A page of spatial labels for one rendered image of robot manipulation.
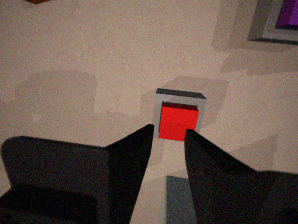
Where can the red button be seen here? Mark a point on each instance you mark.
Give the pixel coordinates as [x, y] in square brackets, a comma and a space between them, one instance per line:
[175, 111]

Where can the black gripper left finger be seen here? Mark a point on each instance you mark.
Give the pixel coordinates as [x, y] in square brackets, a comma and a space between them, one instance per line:
[112, 174]

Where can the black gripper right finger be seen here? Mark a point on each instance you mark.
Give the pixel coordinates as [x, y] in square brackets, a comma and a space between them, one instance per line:
[227, 191]

